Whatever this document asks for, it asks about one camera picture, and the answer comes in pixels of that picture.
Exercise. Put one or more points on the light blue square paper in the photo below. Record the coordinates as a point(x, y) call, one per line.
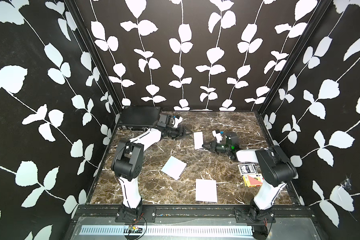
point(198, 140)

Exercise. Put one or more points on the white square paper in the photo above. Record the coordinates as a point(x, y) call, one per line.
point(206, 191)

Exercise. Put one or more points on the yellow red card box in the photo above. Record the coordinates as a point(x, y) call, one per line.
point(253, 180)

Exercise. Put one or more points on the white perforated cable duct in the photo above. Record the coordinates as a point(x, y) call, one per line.
point(178, 231)

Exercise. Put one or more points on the pale blue square paper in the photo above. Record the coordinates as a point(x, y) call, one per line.
point(174, 168)

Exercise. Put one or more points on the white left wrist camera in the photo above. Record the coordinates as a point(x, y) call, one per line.
point(177, 120)

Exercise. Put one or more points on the small circuit board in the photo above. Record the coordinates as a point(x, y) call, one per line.
point(130, 230)

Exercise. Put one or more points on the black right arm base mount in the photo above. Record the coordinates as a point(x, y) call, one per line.
point(251, 215)

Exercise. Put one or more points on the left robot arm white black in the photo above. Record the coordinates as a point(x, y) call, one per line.
point(128, 159)

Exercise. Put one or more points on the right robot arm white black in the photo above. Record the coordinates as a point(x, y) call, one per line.
point(276, 168)

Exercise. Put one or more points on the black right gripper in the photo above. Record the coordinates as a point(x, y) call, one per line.
point(211, 150)

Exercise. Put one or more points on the black aluminium briefcase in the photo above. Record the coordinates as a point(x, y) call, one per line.
point(138, 118)

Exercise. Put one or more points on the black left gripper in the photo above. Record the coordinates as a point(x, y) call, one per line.
point(190, 132)

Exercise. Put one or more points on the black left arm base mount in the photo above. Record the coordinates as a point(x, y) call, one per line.
point(142, 213)

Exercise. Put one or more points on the black playing card box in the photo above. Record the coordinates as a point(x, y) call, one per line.
point(246, 169)

